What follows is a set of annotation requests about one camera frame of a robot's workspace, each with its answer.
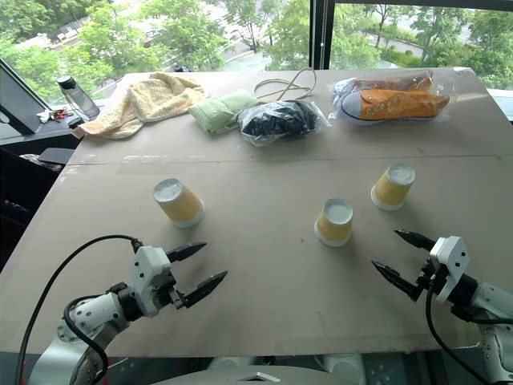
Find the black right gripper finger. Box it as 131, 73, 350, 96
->
394, 229, 438, 252
370, 260, 422, 302

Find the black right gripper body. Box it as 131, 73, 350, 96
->
414, 258, 442, 301

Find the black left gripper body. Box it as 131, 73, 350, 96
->
153, 272, 186, 310

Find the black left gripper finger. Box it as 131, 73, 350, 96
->
178, 270, 229, 310
165, 241, 208, 264

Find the yellow paper cup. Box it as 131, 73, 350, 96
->
153, 178, 206, 229
314, 197, 354, 248
370, 162, 417, 213

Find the grey rounded robot torso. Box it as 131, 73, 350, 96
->
151, 362, 334, 385

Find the orange canvas sneaker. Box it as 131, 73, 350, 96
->
340, 88, 451, 122
351, 71, 434, 94

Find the light green folded cloth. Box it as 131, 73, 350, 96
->
188, 88, 264, 137

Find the pale yellow towel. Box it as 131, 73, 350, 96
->
73, 71, 210, 140

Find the plastic bag of black items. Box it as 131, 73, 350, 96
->
236, 99, 333, 149

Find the clear plastic shoe bag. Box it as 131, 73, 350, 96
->
328, 69, 456, 128

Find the clear bottle with black cap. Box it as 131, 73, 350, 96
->
56, 75, 101, 121

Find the black side desk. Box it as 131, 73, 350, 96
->
0, 118, 83, 152

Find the black slanted panel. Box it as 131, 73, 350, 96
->
0, 58, 54, 136

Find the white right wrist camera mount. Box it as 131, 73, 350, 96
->
429, 235, 471, 304

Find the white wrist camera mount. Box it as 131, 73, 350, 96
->
128, 245, 178, 318
429, 235, 471, 304

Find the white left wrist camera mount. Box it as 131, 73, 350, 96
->
128, 245, 178, 318

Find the beige cord loop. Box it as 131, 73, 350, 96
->
253, 67, 318, 103

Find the black window frame post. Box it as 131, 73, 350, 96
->
309, 0, 336, 71

